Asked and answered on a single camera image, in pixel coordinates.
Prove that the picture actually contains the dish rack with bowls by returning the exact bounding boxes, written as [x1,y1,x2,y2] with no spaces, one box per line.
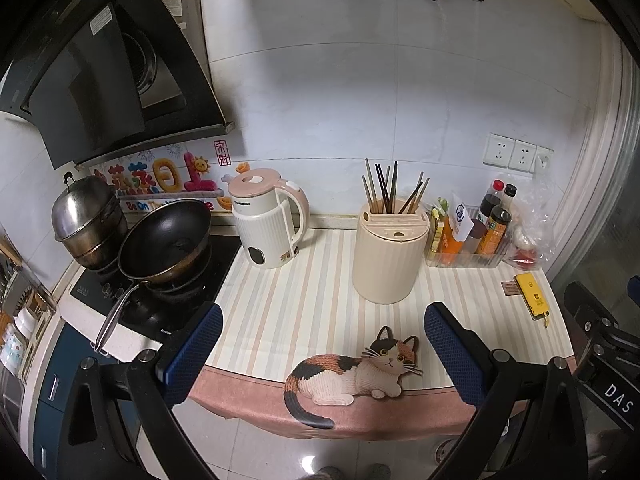
[0,232,58,383]

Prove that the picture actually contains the steel steamer pot with lid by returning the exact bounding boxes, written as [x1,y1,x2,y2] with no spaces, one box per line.
[51,172,128,271]

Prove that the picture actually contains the clear plastic bag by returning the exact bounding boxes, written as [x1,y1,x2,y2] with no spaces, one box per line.
[502,172,571,267]

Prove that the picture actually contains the brown lid jar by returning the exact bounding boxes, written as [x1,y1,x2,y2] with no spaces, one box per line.
[462,220,488,256]

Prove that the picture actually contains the orange seasoning packet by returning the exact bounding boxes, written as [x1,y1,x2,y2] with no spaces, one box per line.
[442,225,463,256]

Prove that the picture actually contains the glass sliding door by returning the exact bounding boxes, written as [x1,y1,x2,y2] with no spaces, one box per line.
[545,30,640,311]

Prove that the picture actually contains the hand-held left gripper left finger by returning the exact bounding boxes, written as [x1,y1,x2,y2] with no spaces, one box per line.
[37,301,224,480]

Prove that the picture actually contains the striped table mat pink edge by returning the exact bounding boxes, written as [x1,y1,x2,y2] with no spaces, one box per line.
[189,227,576,442]

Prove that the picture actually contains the black induction cooker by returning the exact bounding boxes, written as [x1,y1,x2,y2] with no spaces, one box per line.
[69,232,243,338]

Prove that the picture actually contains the colourful wall sticker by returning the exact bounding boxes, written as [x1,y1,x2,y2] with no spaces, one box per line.
[92,147,251,213]

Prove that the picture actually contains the black frying pan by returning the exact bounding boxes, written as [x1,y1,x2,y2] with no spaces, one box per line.
[92,199,213,353]

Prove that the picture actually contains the blue cabinet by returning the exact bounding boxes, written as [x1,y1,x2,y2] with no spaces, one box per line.
[37,320,151,466]

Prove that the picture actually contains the cream and pink electric kettle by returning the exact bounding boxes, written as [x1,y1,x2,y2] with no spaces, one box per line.
[228,167,311,270]

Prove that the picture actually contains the black range hood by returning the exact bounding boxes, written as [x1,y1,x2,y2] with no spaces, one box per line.
[0,0,236,171]

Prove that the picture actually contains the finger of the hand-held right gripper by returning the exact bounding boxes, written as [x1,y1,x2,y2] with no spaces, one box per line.
[562,281,621,362]

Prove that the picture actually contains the orange label dark sauce bottle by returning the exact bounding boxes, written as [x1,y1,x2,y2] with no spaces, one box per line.
[475,205,512,256]

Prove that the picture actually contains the cream ribbed utensil holder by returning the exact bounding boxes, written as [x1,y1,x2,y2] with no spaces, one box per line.
[351,208,431,305]

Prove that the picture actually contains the calico cat shaped mat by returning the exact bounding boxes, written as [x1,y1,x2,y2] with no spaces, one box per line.
[283,325,423,430]

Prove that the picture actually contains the red cap dark sauce bottle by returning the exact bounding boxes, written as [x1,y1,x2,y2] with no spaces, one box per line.
[477,180,505,226]

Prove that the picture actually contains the bunch of chopsticks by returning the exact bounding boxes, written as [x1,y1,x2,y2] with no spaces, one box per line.
[362,158,432,215]

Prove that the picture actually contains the white packet blue label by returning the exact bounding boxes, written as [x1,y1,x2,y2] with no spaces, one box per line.
[447,192,475,238]

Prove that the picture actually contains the yellow power bank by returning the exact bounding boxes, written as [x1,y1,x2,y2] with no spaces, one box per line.
[515,272,551,330]

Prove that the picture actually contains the clear plastic seasoning tray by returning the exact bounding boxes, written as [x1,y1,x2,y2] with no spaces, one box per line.
[424,237,512,269]

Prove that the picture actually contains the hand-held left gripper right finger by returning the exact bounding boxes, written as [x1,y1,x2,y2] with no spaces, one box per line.
[424,301,601,480]

